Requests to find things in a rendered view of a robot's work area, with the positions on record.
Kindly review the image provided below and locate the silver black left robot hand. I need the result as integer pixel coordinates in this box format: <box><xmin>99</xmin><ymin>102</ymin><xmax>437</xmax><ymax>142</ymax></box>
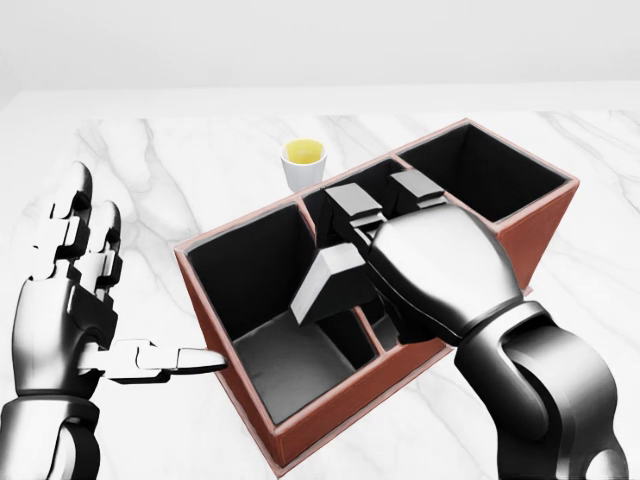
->
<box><xmin>10</xmin><ymin>161</ymin><xmax>229</xmax><ymax>400</ymax></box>

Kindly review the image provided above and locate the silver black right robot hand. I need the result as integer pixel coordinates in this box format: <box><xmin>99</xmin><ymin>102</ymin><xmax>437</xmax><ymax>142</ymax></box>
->
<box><xmin>290</xmin><ymin>169</ymin><xmax>524</xmax><ymax>347</ymax></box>

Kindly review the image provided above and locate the red-brown desk caddy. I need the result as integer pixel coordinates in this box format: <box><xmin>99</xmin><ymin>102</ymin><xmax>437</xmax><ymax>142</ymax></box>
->
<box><xmin>173</xmin><ymin>117</ymin><xmax>581</xmax><ymax>479</ymax></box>

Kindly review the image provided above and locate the white cup with yellow inside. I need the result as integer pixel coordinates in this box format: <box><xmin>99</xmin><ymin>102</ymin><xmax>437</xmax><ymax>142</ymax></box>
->
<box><xmin>279</xmin><ymin>137</ymin><xmax>329</xmax><ymax>193</ymax></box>

